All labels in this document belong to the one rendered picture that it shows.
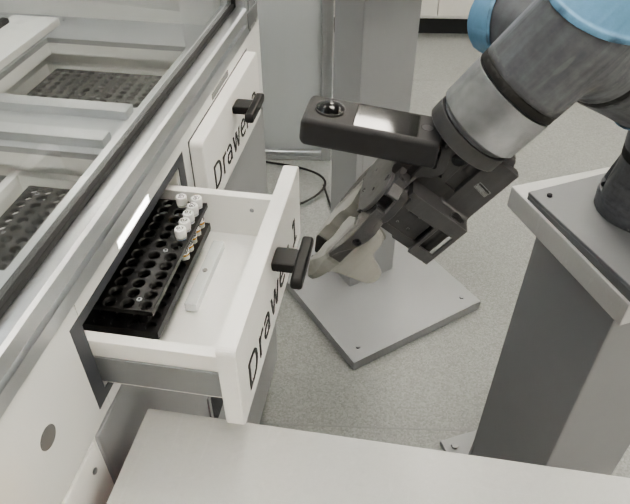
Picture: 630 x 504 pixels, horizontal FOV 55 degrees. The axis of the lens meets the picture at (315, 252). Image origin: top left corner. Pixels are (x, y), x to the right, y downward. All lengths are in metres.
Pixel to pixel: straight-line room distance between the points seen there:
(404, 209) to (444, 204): 0.03
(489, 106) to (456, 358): 1.32
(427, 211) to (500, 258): 1.57
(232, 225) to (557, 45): 0.45
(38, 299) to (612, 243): 0.72
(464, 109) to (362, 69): 0.98
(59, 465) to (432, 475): 0.35
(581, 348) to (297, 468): 0.56
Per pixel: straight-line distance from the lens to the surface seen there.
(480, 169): 0.51
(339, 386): 1.65
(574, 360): 1.08
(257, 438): 0.66
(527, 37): 0.47
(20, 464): 0.54
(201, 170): 0.80
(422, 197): 0.52
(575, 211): 0.98
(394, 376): 1.68
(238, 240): 0.76
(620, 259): 0.91
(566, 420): 1.16
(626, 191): 0.95
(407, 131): 0.51
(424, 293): 1.86
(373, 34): 1.44
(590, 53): 0.47
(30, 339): 0.52
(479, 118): 0.48
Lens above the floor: 1.32
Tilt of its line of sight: 41 degrees down
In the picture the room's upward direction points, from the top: straight up
